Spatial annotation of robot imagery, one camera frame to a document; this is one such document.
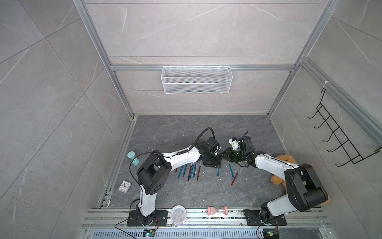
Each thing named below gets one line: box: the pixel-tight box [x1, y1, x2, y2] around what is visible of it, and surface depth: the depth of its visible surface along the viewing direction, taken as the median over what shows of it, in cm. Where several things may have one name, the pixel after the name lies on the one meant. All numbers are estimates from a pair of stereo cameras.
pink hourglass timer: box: [206, 206, 229, 216], surface depth 75 cm
